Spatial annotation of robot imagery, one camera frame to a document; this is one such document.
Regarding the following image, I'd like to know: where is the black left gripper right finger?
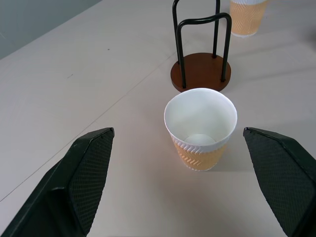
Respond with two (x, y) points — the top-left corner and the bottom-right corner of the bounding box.
(243, 127), (316, 237)

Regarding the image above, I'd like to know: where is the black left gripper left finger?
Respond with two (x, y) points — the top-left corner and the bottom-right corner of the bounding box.
(0, 127), (115, 237)

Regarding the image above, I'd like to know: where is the orange ribbed paper cup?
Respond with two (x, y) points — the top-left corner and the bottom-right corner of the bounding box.
(229, 0), (270, 38)
(163, 88), (238, 172)

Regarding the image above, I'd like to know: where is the black wire cup holder stand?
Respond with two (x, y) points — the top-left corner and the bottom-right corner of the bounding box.
(170, 0), (233, 93)

